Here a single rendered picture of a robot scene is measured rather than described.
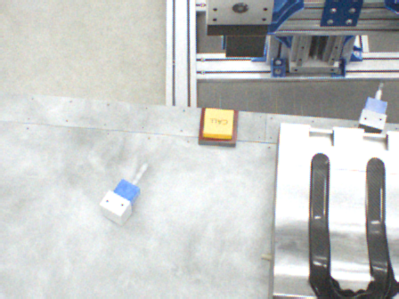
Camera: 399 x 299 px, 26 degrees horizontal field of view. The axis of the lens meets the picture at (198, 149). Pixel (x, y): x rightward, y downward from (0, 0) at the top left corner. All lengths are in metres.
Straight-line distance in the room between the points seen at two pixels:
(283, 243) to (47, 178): 0.51
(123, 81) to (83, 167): 1.06
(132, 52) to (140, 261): 1.29
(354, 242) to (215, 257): 0.28
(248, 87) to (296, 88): 0.14
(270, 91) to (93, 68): 0.64
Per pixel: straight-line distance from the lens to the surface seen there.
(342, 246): 1.60
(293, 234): 1.61
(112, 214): 1.69
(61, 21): 2.97
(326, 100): 2.56
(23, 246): 1.73
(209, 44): 2.63
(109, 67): 2.85
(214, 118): 1.78
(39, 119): 1.85
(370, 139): 1.76
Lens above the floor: 2.39
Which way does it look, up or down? 63 degrees down
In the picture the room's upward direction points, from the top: 1 degrees clockwise
